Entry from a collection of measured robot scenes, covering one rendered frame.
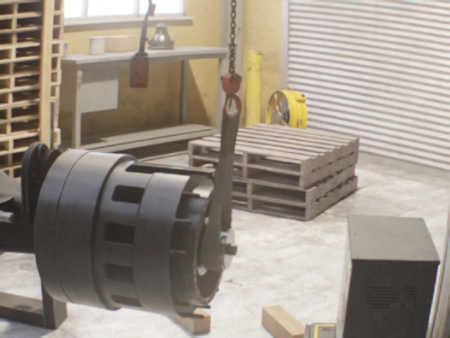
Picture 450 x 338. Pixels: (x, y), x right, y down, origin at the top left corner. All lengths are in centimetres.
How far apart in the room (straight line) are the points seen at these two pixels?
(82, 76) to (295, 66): 274
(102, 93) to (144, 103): 132
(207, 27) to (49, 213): 679
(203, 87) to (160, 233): 685
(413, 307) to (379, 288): 16
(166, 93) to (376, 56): 241
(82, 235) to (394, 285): 107
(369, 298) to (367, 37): 581
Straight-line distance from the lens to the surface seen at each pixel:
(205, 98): 930
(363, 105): 840
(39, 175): 272
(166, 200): 249
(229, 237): 263
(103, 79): 737
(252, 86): 887
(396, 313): 275
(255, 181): 618
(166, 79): 881
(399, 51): 811
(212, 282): 280
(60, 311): 405
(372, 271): 268
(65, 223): 256
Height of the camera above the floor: 169
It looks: 13 degrees down
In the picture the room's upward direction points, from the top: 2 degrees clockwise
